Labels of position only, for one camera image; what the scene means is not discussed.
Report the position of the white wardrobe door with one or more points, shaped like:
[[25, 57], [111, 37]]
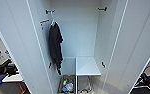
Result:
[[134, 43], [14, 33]]

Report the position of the white folding table top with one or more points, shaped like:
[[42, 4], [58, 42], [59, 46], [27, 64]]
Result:
[[14, 78]]

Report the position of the orange table legs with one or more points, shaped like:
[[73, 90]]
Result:
[[22, 88]]

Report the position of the dark wardrobe fitting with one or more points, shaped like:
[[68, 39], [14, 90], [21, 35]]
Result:
[[103, 64], [50, 65]]

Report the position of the black garment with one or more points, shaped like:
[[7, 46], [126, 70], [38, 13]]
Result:
[[56, 45]]

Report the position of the yellow green small item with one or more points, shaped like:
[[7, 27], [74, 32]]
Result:
[[65, 81]]

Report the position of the brown storage box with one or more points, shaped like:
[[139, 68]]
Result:
[[67, 83]]

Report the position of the white wardrobe shelf bench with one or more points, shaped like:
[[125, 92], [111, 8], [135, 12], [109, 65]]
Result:
[[87, 65]]

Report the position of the orange tag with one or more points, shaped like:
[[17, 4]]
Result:
[[44, 21]]

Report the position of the white bottle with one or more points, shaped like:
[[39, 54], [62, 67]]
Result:
[[69, 87]]

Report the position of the white clothes hanger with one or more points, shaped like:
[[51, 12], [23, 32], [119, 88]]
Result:
[[53, 19]]

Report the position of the black wardrobe hook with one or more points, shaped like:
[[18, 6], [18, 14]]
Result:
[[102, 9], [49, 11]]

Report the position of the white wardrobe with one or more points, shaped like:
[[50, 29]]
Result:
[[77, 33]]

